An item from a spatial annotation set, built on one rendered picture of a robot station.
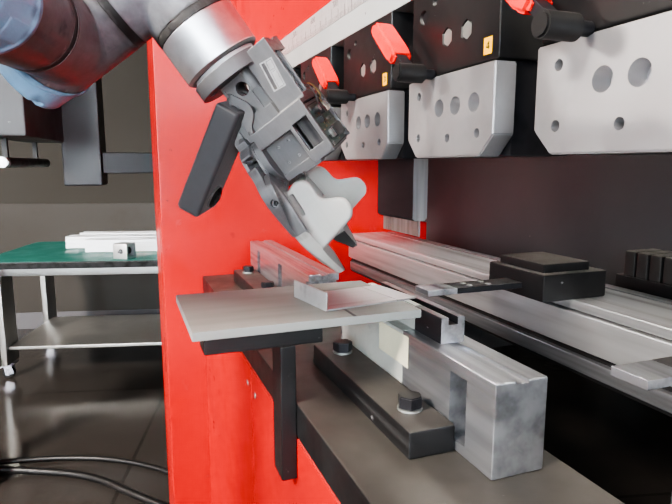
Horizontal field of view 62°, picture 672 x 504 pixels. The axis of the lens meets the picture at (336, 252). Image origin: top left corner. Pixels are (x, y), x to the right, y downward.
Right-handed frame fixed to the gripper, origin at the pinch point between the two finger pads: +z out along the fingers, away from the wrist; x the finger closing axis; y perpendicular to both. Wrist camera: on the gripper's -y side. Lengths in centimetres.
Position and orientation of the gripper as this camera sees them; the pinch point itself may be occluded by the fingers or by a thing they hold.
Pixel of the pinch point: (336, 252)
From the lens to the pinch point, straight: 55.9
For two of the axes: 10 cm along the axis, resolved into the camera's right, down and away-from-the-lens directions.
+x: 2.1, -3.8, 9.0
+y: 7.9, -4.8, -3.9
